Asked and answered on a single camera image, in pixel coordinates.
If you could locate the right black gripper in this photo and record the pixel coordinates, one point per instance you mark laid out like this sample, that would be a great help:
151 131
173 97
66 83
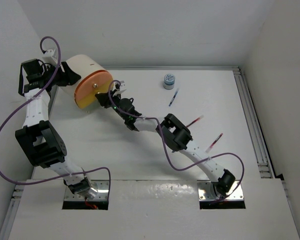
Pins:
105 99

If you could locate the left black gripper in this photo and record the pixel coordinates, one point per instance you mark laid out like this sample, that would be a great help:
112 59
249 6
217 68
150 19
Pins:
68 77

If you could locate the yellow drawer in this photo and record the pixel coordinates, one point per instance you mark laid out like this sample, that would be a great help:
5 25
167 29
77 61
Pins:
87 100

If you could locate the cream drawer cabinet shell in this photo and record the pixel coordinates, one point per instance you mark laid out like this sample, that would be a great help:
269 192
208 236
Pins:
83 66

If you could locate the blue white round jar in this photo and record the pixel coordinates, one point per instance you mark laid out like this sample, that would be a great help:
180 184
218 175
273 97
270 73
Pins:
169 81

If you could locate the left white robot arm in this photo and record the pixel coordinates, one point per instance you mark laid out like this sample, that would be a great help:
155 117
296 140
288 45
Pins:
39 140

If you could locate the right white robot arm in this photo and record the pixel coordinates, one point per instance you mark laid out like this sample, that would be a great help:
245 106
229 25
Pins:
176 136

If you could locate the blue pen near jar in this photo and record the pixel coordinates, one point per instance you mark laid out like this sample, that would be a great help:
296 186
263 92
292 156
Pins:
174 96

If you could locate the red pen under gripper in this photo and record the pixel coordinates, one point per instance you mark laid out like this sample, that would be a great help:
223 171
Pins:
195 120

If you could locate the red pen right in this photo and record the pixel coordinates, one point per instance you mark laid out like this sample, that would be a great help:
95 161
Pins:
213 143

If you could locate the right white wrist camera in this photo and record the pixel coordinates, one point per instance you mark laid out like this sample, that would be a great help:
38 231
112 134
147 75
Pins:
120 87

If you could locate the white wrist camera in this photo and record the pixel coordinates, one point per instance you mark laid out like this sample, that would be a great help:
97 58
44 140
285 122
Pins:
50 57
120 87

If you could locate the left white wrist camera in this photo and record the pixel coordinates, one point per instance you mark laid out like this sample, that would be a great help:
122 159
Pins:
50 57

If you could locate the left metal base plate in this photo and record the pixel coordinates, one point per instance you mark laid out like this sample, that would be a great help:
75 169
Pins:
97 199

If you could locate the metal base plate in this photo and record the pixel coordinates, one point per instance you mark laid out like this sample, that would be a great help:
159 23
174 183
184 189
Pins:
210 199
97 199

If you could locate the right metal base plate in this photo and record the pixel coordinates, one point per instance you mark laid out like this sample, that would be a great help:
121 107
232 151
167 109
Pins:
210 199

